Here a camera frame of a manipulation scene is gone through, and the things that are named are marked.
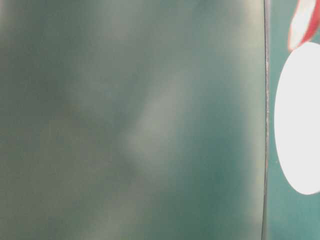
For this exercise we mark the pink ceramic spoon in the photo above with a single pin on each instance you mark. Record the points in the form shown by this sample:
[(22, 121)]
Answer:
[(304, 23)]

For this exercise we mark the white ceramic bowl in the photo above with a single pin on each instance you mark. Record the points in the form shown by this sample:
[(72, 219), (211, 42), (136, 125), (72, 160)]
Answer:
[(297, 119)]

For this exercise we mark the dark green table mat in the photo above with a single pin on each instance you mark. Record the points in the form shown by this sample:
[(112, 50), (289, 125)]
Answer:
[(287, 214)]

